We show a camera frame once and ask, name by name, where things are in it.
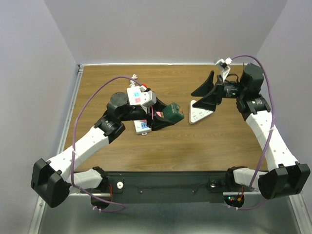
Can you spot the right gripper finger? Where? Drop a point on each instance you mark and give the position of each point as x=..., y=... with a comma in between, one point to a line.
x=207, y=102
x=205, y=87

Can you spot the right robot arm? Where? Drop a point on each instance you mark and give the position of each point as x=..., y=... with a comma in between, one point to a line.
x=285, y=175

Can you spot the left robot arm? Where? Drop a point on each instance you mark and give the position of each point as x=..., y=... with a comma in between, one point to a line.
x=54, y=179

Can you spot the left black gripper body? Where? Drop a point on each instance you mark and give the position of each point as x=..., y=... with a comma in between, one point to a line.
x=134, y=114

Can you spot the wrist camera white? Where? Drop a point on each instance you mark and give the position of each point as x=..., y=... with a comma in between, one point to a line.
x=224, y=67
x=148, y=98

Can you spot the white triangular power socket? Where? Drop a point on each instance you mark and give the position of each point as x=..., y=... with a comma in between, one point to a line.
x=197, y=114

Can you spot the white colourful power strip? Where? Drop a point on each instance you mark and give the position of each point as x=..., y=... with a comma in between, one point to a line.
x=135, y=98

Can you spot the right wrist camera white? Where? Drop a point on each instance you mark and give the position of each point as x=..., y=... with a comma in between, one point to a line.
x=224, y=67

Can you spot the back aluminium rail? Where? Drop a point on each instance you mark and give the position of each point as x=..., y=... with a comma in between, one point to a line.
x=146, y=64

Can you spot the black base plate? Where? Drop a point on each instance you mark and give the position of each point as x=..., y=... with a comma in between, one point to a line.
x=168, y=187

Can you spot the dark green cube adapter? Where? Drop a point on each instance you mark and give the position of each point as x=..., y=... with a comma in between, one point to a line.
x=173, y=113

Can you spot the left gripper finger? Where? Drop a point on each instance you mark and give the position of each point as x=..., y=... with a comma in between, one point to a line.
x=159, y=106
x=160, y=123

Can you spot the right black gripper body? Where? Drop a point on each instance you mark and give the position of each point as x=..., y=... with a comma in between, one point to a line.
x=231, y=90

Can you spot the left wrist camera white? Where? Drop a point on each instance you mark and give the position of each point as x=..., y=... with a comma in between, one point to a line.
x=148, y=98

